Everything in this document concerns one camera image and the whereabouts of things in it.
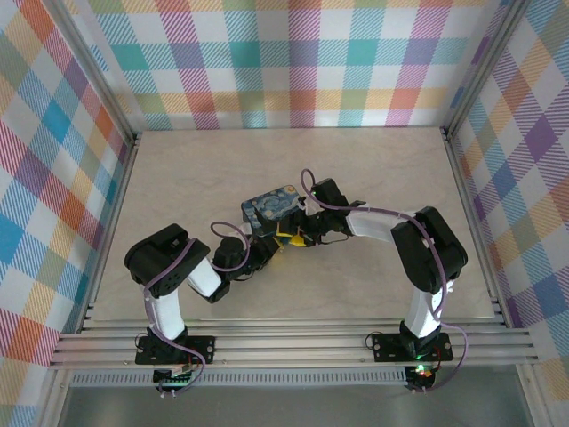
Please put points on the starry night print tin box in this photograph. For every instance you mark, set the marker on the starry night print tin box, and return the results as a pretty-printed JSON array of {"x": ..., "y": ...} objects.
[{"x": 269, "y": 207}]

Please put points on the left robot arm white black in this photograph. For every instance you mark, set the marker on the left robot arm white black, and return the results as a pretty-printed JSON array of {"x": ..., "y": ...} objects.
[{"x": 166, "y": 262}]

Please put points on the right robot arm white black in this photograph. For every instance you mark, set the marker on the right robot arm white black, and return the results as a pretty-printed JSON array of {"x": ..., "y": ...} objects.
[{"x": 369, "y": 224}]

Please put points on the small electronics board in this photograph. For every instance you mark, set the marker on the small electronics board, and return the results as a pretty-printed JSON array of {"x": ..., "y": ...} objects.
[
  {"x": 420, "y": 374},
  {"x": 171, "y": 378}
]

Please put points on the plaid cloth panel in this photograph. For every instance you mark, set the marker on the plaid cloth panel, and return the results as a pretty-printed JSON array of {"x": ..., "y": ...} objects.
[
  {"x": 289, "y": 58},
  {"x": 533, "y": 200},
  {"x": 35, "y": 178}
]

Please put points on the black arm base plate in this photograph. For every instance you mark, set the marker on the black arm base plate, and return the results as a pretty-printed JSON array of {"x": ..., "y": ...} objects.
[
  {"x": 387, "y": 347},
  {"x": 202, "y": 346}
]

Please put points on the aluminium front rail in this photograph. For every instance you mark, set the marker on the aluminium front rail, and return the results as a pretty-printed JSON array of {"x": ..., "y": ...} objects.
[{"x": 289, "y": 347}]

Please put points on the aluminium side rail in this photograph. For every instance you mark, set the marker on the aluminium side rail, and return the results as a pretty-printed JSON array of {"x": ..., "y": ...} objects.
[
  {"x": 119, "y": 191},
  {"x": 475, "y": 222}
]

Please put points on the aluminium frame post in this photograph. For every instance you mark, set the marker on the aluminium frame post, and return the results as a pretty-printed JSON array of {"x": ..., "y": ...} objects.
[
  {"x": 95, "y": 75},
  {"x": 485, "y": 66}
]

